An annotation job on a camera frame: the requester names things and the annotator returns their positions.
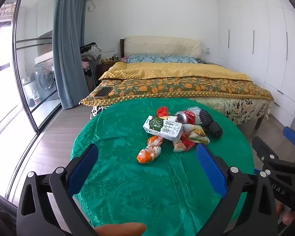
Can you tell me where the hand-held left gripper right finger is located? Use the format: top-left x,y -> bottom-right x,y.
196,144 -> 278,236

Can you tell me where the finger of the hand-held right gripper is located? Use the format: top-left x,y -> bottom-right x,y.
251,136 -> 295,175
283,126 -> 295,153

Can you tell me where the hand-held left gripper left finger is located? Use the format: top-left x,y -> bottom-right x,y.
16,143 -> 99,236

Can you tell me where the white red snack bag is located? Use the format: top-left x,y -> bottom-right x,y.
173,130 -> 196,153

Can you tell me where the gold snack packet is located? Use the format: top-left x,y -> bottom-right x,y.
183,124 -> 210,145

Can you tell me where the black toy wheel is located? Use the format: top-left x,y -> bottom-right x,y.
206,122 -> 224,138
199,110 -> 214,126

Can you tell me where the red drink can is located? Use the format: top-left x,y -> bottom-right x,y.
174,111 -> 196,124

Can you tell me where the clear plastic container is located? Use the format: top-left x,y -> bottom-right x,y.
187,106 -> 202,124

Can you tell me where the green white milk carton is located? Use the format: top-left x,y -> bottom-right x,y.
143,115 -> 183,142

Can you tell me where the orange white snack packet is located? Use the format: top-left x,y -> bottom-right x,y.
137,136 -> 164,164

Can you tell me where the red plastic bag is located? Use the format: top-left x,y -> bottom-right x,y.
157,106 -> 170,118

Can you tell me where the person's right hand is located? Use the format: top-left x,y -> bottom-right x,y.
276,201 -> 295,227

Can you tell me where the person's left hand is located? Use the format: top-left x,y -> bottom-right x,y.
93,222 -> 147,236

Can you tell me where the leaf print bedsheet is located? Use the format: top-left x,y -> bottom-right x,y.
91,97 -> 271,126

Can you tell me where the green patterned tablecloth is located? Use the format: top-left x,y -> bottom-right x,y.
71,98 -> 255,231

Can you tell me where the smartphone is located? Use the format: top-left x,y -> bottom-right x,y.
93,87 -> 113,98

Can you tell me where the orange floral yellow quilt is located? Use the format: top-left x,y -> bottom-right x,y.
81,62 -> 274,107

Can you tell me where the washing machine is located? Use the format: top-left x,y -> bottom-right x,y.
34,64 -> 56,91

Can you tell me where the dark wooden nightstand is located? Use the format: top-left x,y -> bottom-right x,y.
97,64 -> 115,84

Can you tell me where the white wardrobe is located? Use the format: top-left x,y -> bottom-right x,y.
216,0 -> 295,133

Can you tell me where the blue floral pillow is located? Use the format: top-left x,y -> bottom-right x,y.
126,55 -> 166,64
163,56 -> 198,64

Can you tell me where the pile of clothes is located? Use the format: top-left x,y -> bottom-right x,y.
80,44 -> 102,77

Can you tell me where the wooden bed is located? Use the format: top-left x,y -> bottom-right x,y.
90,36 -> 273,131

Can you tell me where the blue grey curtain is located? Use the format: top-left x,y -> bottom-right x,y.
52,0 -> 90,110

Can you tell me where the cream padded headboard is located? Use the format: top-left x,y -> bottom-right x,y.
124,36 -> 202,59

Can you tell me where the black framed glass partition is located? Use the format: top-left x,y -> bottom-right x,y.
11,0 -> 64,134

